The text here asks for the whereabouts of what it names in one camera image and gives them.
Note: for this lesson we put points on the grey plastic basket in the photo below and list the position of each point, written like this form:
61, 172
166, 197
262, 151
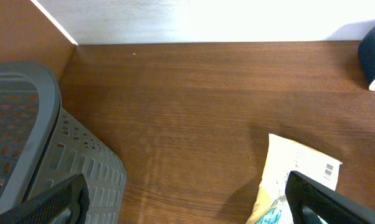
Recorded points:
41, 145

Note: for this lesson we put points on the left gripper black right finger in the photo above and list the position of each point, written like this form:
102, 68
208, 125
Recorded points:
312, 202

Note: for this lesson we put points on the cream white snack bag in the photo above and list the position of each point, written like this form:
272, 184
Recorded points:
284, 156

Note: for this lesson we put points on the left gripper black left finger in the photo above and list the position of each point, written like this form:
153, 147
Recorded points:
70, 194

